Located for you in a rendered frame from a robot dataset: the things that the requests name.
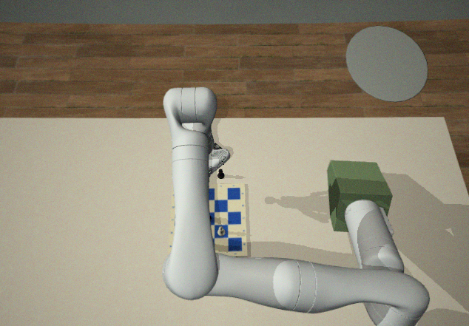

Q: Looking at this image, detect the blue and cream chessboard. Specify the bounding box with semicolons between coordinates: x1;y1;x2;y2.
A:
168;183;247;257

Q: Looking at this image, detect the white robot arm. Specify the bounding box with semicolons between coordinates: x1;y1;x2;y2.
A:
162;87;430;326

